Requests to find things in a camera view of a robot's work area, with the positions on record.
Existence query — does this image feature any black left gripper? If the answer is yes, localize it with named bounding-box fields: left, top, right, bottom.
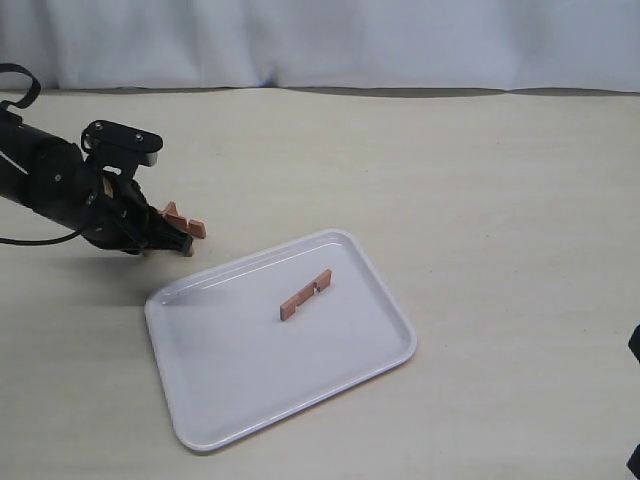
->
left=74, top=172, right=193, bottom=255

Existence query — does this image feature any notched wooden stick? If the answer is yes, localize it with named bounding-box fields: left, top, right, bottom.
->
left=279, top=269, right=332, bottom=321
left=185, top=219, right=207, bottom=239
left=140, top=245, right=195, bottom=258
left=158, top=201, right=188, bottom=231

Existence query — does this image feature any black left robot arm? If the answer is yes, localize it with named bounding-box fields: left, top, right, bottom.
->
left=1, top=111, right=193, bottom=256

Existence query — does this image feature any white plastic tray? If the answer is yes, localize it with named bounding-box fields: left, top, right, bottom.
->
left=144, top=229, right=417, bottom=452

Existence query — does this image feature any white backdrop curtain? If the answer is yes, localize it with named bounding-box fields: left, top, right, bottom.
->
left=1, top=1, right=639, bottom=92

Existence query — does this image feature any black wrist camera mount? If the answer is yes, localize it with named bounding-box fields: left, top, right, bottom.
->
left=81, top=120, right=164, bottom=183

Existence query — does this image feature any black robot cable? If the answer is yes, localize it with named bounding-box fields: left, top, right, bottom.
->
left=0, top=227, right=84, bottom=247

